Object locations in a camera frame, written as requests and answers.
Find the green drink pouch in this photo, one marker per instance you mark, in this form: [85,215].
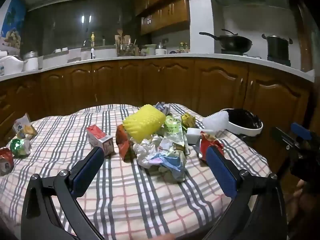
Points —
[172,127]

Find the white canister with metal lid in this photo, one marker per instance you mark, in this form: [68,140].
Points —
[31,62]

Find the yellow bottle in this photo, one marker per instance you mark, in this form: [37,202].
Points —
[92,37]

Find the white kitchen countertop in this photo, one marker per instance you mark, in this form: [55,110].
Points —
[150,55]

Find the upper wooden cabinets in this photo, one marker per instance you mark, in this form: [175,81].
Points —
[170,10]

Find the crushed red can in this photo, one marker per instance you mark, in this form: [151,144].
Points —
[5,157]

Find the kitchen faucet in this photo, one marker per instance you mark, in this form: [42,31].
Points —
[93,53]

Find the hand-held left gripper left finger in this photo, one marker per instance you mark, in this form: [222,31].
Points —
[87,170]

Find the utensil holder with wooden utensils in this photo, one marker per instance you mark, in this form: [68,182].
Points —
[125,50]

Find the orange snack wrapper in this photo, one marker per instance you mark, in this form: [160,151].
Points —
[123,142]

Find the wall poster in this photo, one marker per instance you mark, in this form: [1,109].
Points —
[12,17]

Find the black cooking pot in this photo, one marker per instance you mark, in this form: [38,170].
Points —
[277,47]

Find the yellow snack packet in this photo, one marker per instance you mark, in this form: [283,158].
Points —
[31,131]

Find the white ceramic pot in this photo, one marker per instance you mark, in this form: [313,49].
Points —
[150,50]

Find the yellow foam fruit net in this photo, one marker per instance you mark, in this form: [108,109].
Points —
[143,122]

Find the plaid tablecloth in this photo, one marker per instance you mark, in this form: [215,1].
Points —
[137,192]

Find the lower wooden cabinets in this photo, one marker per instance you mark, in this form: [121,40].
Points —
[170,80]

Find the person's right hand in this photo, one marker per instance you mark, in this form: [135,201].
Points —
[296,205]

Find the white foam net sleeve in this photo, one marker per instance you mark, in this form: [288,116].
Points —
[216,120]

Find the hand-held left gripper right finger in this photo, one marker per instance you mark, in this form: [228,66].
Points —
[222,172]

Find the white bin with black bag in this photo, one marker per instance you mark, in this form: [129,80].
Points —
[250,130]

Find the crumpled white paper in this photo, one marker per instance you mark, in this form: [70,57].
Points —
[145,150]

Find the red snack wrapper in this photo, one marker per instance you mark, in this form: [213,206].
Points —
[210,142]

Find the wooden cabinets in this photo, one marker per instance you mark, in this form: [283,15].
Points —
[170,10]
[170,80]

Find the black wok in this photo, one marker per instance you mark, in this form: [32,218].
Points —
[235,42]

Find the crumpled blue plastic wrapper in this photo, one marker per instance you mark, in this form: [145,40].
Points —
[170,162]

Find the red white carton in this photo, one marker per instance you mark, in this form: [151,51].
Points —
[100,137]

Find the kitchen window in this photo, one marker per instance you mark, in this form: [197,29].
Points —
[75,25]

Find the yellow green crumpled wrapper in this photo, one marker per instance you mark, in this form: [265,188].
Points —
[188,120]

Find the white orange snack packet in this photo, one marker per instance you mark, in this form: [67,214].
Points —
[19,127]

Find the small seasoning bottle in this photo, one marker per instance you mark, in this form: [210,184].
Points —
[181,48]
[186,48]

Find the gas stove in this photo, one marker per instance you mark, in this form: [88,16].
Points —
[280,62]

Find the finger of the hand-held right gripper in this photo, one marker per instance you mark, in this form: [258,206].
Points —
[301,130]
[283,137]

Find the white sponge block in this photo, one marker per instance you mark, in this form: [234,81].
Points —
[197,133]

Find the grey crumpled wrapper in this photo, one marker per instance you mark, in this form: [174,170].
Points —
[162,107]

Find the green foil ball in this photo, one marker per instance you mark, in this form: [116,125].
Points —
[18,146]

